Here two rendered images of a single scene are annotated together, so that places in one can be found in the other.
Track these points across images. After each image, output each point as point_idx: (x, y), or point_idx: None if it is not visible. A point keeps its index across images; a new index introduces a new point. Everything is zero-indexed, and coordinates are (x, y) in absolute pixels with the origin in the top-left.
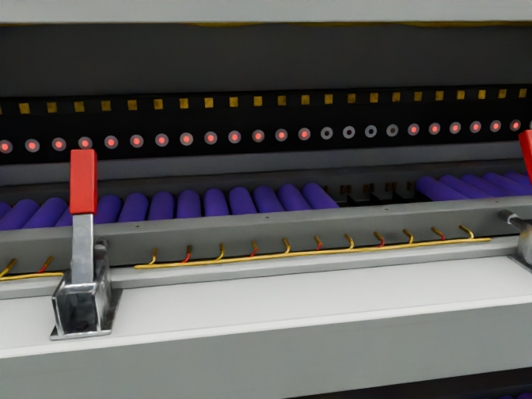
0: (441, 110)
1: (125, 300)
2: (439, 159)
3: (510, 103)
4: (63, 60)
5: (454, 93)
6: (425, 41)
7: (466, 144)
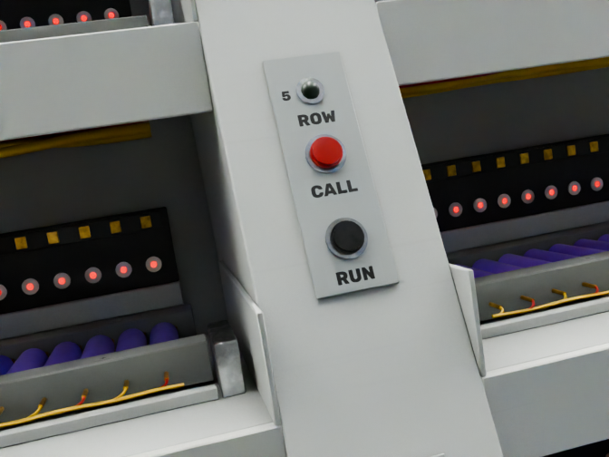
0: (1, 267)
1: None
2: (14, 333)
3: (105, 242)
4: None
5: (12, 242)
6: (21, 176)
7: (50, 306)
